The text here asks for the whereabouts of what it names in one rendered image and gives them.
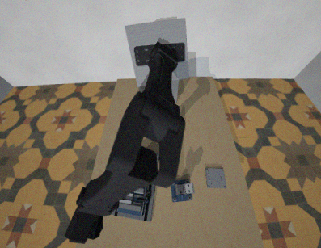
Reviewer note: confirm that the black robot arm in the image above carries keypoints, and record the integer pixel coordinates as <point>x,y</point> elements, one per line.
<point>158,121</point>

